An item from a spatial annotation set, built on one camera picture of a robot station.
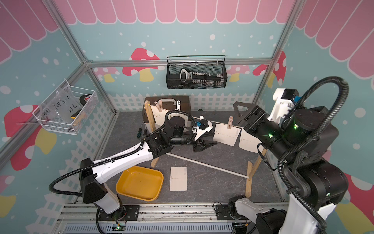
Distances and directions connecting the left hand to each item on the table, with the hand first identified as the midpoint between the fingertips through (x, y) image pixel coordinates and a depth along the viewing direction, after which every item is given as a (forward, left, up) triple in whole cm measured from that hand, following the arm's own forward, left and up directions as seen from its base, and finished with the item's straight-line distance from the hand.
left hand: (214, 139), depth 63 cm
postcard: (-7, +17, -33) cm, 38 cm away
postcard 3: (-2, -14, +1) cm, 15 cm away
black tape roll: (+26, +70, 0) cm, 75 cm away
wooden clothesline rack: (-1, -25, -33) cm, 41 cm away
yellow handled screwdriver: (+26, +45, -32) cm, 61 cm away
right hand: (-3, -4, +23) cm, 23 cm away
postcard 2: (+1, -4, +2) cm, 5 cm away
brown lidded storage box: (+51, +19, -25) cm, 60 cm away
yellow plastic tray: (-9, +39, -31) cm, 51 cm away
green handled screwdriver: (+27, +49, -32) cm, 64 cm away
